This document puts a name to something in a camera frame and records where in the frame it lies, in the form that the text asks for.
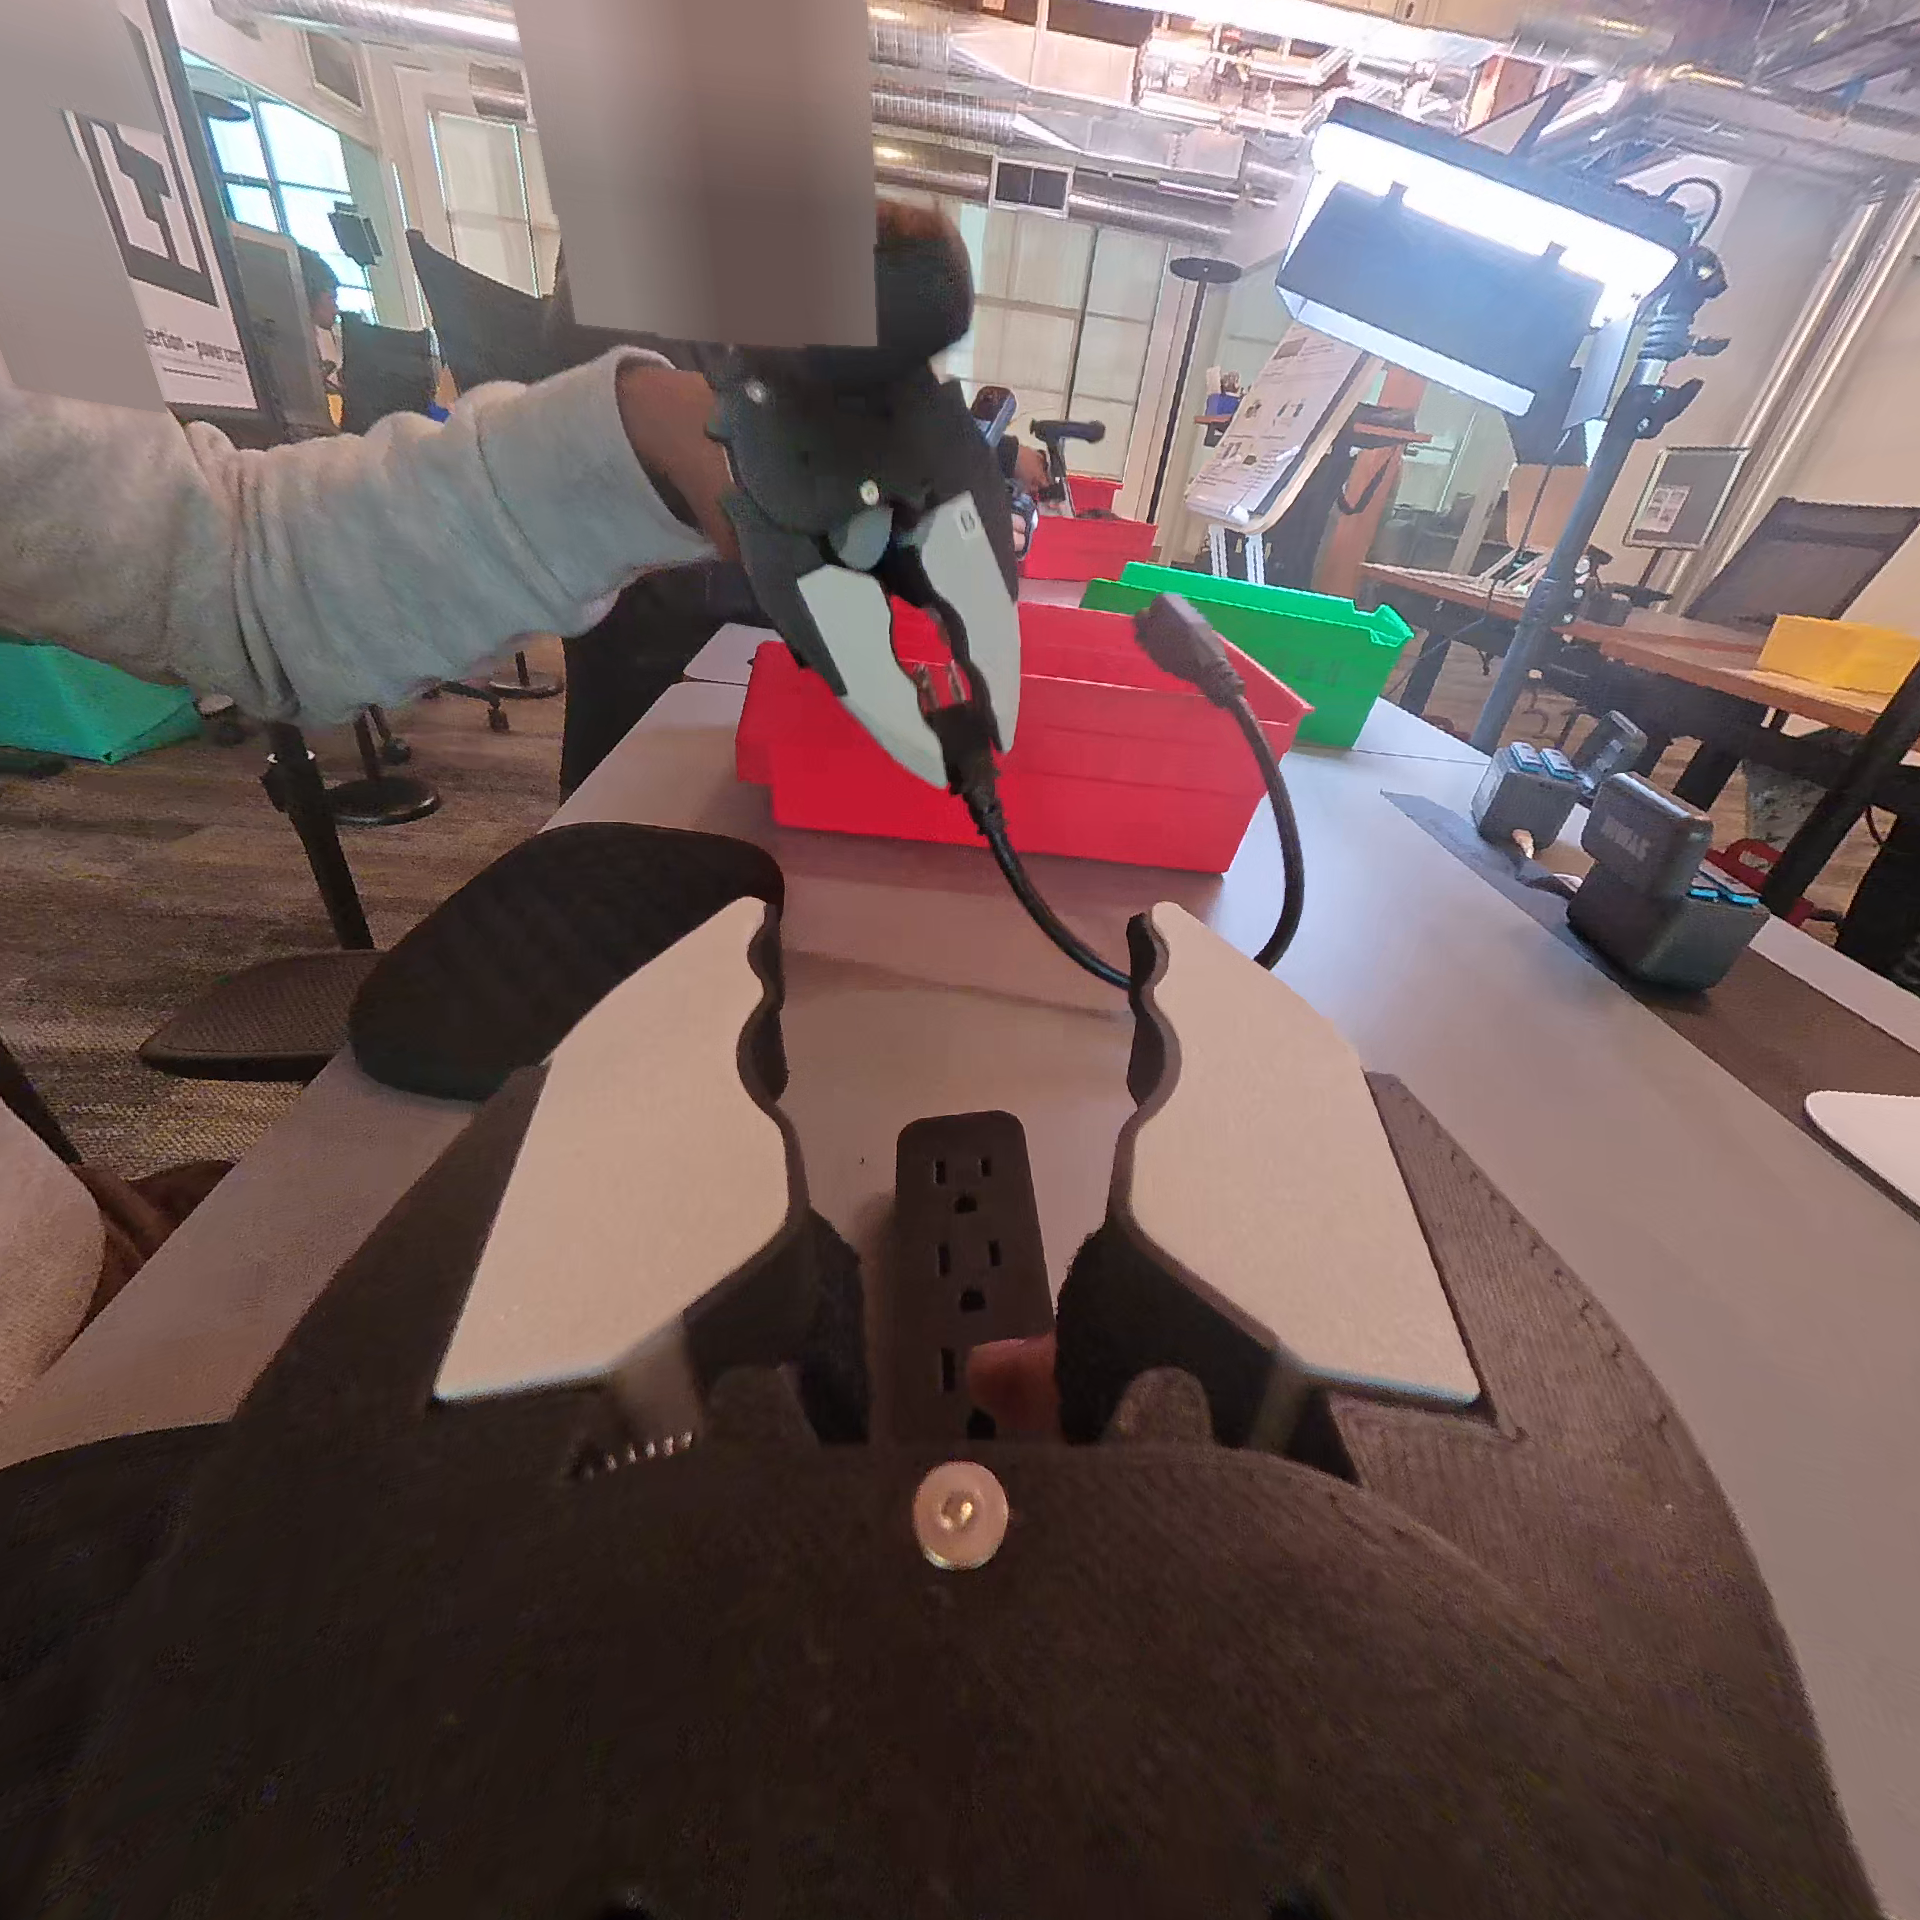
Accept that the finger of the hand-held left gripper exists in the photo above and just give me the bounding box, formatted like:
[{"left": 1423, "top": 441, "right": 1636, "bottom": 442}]
[
  {"left": 914, "top": 498, "right": 1027, "bottom": 754},
  {"left": 791, "top": 563, "right": 957, "bottom": 792}
]

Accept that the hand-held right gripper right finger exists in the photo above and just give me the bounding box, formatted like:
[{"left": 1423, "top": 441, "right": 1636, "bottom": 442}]
[{"left": 1053, "top": 903, "right": 1484, "bottom": 1450}]

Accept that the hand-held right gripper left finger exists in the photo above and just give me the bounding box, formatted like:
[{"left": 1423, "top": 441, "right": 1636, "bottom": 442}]
[{"left": 433, "top": 895, "right": 868, "bottom": 1445}]

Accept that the large red plastic bin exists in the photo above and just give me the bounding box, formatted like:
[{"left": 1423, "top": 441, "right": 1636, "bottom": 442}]
[{"left": 736, "top": 595, "right": 1316, "bottom": 874}]

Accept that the person's left forearm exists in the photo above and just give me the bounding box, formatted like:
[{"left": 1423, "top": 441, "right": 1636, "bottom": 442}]
[{"left": 0, "top": 347, "right": 725, "bottom": 725}]

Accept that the person's left hand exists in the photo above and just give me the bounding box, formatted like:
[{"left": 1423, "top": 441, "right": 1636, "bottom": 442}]
[{"left": 617, "top": 358, "right": 745, "bottom": 534}]

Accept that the green plastic bin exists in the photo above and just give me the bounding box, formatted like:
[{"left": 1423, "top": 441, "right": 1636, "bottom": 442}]
[{"left": 1080, "top": 560, "right": 1417, "bottom": 751}]

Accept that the small poster on easel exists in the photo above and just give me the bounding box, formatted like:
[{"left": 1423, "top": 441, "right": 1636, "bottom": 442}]
[{"left": 1181, "top": 328, "right": 1378, "bottom": 530}]

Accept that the black office chair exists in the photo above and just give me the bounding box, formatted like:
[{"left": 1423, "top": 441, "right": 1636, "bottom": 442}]
[
  {"left": 404, "top": 229, "right": 578, "bottom": 394},
  {"left": 336, "top": 310, "right": 448, "bottom": 441}
]

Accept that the black floor lamp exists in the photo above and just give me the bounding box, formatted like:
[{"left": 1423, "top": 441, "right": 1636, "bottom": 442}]
[{"left": 1147, "top": 256, "right": 1249, "bottom": 518}]

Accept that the dark mesh chair plate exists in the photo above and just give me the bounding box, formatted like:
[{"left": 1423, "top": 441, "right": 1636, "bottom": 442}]
[{"left": 141, "top": 947, "right": 380, "bottom": 1085}]

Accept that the black stool base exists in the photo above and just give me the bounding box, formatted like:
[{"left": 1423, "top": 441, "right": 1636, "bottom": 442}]
[{"left": 322, "top": 696, "right": 448, "bottom": 830}]

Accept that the LED panel light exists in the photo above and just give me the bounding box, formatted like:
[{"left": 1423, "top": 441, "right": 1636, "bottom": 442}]
[{"left": 1272, "top": 96, "right": 1700, "bottom": 422}]

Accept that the black light stand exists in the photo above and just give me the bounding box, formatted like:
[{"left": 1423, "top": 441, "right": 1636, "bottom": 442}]
[{"left": 1475, "top": 247, "right": 1730, "bottom": 754}]

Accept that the banner with black logo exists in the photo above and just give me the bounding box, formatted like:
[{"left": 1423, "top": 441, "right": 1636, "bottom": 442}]
[{"left": 65, "top": 0, "right": 269, "bottom": 416}]

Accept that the wooden desk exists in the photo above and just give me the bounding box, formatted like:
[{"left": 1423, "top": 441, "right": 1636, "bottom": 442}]
[{"left": 1359, "top": 562, "right": 1920, "bottom": 739}]

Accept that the framed sign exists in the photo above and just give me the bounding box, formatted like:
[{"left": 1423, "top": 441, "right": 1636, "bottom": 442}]
[{"left": 1624, "top": 446, "right": 1752, "bottom": 550}]

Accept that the green cloth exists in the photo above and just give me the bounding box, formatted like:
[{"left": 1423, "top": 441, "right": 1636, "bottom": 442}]
[{"left": 0, "top": 638, "right": 204, "bottom": 769}]

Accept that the yellow plastic bin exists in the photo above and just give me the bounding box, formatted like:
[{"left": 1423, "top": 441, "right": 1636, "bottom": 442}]
[{"left": 1755, "top": 611, "right": 1920, "bottom": 696}]

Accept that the black tilted panel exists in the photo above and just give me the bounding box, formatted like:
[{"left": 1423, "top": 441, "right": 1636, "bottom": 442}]
[{"left": 1725, "top": 498, "right": 1920, "bottom": 632}]

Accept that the dark device with handle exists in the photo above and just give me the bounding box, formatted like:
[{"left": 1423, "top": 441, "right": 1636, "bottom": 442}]
[{"left": 967, "top": 384, "right": 1106, "bottom": 560}]

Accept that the black chair frame bar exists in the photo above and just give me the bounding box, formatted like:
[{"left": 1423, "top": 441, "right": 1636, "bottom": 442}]
[{"left": 0, "top": 1031, "right": 85, "bottom": 1168}]

